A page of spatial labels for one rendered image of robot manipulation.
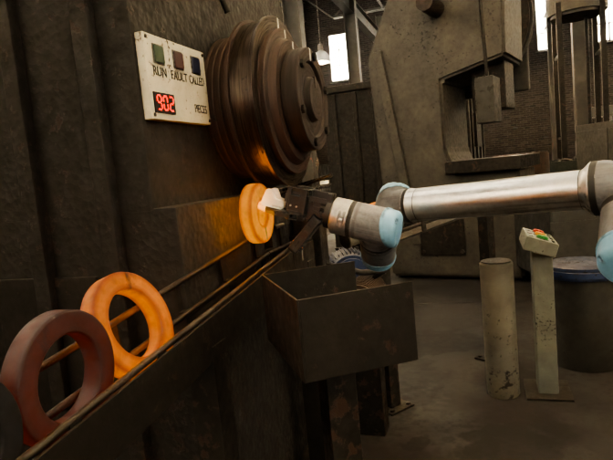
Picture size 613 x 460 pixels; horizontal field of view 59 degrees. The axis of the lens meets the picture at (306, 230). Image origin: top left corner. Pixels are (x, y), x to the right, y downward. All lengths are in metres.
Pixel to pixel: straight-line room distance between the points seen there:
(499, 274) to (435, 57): 2.40
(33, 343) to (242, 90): 0.83
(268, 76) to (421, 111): 2.86
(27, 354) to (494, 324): 1.71
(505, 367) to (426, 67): 2.58
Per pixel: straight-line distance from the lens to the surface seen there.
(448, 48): 4.19
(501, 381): 2.23
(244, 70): 1.40
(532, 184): 1.30
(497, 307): 2.13
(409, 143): 4.24
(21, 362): 0.77
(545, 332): 2.22
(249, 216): 1.33
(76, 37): 1.29
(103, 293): 0.94
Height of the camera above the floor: 0.92
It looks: 6 degrees down
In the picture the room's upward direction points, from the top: 6 degrees counter-clockwise
